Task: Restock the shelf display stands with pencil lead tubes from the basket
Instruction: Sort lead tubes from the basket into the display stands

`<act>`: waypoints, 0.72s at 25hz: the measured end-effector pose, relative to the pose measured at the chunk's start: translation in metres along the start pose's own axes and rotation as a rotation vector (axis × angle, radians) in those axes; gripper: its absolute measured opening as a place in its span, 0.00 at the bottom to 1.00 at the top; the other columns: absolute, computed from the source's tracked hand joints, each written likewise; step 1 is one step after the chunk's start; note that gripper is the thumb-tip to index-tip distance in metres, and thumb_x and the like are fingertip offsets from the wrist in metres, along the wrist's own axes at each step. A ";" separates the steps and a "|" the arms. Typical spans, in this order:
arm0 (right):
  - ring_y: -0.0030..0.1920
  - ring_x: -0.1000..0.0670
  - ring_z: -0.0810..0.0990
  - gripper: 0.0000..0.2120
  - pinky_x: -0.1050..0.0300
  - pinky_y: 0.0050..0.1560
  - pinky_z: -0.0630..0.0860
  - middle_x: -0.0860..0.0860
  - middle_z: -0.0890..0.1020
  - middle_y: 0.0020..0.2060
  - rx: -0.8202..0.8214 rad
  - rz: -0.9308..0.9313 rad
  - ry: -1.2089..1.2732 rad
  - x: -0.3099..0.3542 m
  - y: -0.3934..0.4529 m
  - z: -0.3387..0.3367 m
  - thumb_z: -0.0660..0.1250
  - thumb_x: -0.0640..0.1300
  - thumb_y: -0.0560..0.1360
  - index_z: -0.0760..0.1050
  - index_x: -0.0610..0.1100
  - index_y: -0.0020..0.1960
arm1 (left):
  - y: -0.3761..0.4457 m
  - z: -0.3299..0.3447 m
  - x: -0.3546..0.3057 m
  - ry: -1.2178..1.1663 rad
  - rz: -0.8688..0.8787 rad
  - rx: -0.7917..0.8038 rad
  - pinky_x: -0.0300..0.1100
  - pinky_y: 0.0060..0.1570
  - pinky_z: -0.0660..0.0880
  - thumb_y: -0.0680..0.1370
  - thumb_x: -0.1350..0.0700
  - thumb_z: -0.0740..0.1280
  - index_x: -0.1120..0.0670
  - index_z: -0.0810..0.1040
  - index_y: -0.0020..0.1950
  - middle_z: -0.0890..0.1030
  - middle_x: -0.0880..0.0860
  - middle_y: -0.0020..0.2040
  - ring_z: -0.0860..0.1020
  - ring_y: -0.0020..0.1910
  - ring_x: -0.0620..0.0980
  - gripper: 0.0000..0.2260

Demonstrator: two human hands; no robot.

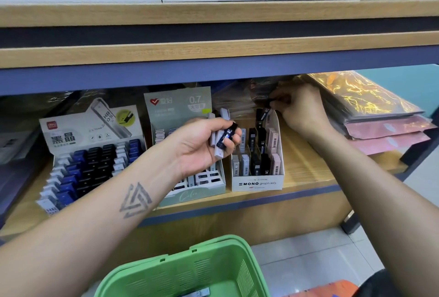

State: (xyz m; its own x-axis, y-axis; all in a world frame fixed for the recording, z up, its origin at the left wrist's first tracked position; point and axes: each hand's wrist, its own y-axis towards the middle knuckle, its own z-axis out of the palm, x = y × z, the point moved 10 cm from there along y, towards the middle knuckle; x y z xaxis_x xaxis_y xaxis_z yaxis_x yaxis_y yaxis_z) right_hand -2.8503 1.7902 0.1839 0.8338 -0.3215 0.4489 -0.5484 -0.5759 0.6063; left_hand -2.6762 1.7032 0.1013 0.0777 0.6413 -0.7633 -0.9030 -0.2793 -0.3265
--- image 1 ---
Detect dark plastic-wrapped packs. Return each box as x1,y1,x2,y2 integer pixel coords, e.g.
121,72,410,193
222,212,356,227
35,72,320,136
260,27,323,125
213,70,438,156

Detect person's left hand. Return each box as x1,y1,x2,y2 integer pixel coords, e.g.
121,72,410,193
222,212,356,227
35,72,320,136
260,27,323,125
165,116,243,179

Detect colourful printed mat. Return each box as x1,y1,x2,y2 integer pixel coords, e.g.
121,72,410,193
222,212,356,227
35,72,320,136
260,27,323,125
288,280,359,297

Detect person's right forearm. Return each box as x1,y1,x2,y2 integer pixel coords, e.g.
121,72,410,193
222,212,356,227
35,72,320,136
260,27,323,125
312,123,439,297

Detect stack of wrapped paper packs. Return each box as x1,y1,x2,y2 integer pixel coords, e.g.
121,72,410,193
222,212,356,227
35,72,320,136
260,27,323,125
0,94,76,220

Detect white display box red label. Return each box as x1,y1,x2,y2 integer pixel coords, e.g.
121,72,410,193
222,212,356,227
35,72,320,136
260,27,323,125
39,98,147,215

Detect green plastic basket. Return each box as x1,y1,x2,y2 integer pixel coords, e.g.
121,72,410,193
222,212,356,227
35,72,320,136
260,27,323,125
95,234,272,297

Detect person's right hand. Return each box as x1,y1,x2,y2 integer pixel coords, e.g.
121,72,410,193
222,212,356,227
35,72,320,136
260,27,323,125
269,82,334,141

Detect person's left forearm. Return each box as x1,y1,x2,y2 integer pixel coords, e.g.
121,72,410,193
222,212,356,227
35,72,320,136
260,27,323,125
0,156,187,297

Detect pale green display box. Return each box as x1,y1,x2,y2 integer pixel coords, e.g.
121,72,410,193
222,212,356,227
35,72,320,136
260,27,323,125
144,86,228,208

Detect pile of lead cases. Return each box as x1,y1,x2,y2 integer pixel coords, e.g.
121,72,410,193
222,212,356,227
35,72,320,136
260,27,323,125
182,286,212,297

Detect clear plastic display box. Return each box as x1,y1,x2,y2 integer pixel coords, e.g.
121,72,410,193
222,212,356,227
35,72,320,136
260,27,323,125
230,107,286,193

